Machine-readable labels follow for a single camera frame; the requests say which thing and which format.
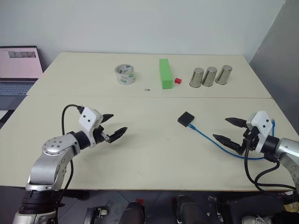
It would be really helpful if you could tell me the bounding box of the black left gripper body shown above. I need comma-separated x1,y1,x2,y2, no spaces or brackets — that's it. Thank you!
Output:
93,125,111,144

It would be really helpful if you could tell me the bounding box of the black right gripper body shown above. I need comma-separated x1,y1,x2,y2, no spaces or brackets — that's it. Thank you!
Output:
241,127,260,156

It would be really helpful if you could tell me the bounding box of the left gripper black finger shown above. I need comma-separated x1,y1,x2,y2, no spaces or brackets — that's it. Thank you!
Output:
101,113,114,124
107,126,128,144

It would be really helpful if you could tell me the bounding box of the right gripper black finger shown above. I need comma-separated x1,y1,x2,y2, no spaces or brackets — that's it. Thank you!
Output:
224,117,247,128
213,134,243,155

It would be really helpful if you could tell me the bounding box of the small black plastic box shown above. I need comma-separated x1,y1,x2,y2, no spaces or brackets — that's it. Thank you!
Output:
177,111,195,127

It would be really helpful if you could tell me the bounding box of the clear packing tape roll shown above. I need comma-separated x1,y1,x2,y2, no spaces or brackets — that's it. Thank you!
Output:
114,64,137,86

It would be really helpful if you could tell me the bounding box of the steel cup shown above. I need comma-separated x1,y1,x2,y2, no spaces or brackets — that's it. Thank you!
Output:
215,65,234,85
201,66,218,88
189,67,205,88

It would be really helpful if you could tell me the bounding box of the green rectangular block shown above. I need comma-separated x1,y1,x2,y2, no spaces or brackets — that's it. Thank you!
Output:
159,58,174,90

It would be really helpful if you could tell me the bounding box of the white sneaker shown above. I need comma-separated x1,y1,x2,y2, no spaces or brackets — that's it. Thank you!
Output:
241,214,274,224

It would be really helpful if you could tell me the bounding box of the dark rounded shape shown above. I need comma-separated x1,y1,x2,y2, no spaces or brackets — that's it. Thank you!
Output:
175,195,203,224
122,201,146,224

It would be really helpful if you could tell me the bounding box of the black caster wheel base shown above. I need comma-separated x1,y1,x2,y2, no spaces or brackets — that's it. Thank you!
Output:
85,206,110,224

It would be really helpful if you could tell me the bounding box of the open grey laptop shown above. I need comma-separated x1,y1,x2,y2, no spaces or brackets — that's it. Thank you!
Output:
0,45,44,111

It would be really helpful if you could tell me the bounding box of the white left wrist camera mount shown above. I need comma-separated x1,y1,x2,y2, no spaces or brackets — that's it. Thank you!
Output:
78,107,104,144

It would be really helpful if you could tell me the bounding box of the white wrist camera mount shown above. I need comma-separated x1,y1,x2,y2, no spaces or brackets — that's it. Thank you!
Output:
78,107,104,144
247,111,274,154

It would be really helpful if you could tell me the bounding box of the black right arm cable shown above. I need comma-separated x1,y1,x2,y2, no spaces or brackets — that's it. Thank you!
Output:
244,134,299,194

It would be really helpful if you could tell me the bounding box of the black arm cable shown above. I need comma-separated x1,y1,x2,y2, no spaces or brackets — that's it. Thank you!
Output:
244,134,299,194
55,104,85,224

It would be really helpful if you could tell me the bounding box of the blue cable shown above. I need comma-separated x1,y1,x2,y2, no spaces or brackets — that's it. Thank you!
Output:
186,119,276,161

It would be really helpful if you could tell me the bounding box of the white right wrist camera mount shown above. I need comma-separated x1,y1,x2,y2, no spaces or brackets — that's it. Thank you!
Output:
247,111,274,154

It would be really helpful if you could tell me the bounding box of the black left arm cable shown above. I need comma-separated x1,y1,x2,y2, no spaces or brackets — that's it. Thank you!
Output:
55,104,85,224

